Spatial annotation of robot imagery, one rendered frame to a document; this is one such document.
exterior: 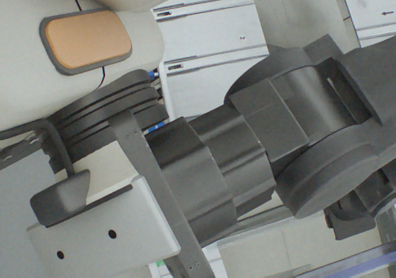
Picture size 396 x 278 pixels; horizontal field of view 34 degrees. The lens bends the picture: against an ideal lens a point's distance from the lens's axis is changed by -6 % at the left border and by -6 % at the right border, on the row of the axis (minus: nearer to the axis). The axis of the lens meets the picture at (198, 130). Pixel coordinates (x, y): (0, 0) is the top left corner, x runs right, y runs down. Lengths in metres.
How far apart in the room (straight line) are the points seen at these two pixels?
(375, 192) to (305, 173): 0.38
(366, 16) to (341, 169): 0.88
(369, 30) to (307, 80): 0.83
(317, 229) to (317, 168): 2.28
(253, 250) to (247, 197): 1.95
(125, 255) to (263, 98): 0.14
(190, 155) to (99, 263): 0.09
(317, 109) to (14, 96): 0.22
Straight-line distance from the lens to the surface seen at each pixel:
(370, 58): 0.50
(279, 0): 1.86
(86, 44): 0.38
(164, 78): 1.19
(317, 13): 2.01
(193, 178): 0.41
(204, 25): 1.26
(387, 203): 0.83
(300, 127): 0.45
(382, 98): 0.48
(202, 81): 1.22
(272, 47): 1.63
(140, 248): 0.40
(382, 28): 1.31
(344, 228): 1.00
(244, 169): 0.43
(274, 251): 2.47
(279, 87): 0.47
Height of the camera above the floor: 1.50
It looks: 40 degrees down
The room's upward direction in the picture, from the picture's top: 64 degrees clockwise
